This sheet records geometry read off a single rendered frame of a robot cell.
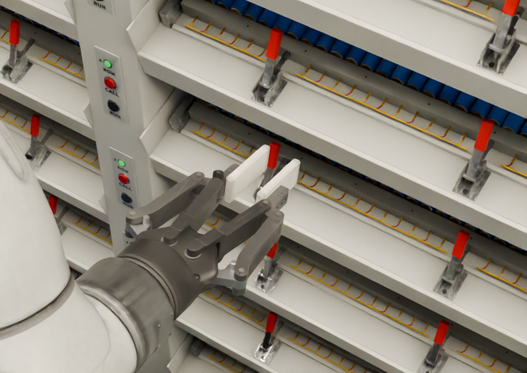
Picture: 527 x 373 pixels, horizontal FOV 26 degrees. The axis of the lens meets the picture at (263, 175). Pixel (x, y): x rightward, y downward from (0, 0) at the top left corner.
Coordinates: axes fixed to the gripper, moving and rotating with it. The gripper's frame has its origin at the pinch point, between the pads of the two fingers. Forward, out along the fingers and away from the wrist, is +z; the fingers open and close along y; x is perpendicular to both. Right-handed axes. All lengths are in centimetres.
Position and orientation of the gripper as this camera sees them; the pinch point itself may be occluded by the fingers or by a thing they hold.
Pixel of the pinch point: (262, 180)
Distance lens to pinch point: 111.5
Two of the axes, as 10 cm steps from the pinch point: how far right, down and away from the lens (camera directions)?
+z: 5.3, -4.9, 7.0
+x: 1.1, -7.7, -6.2
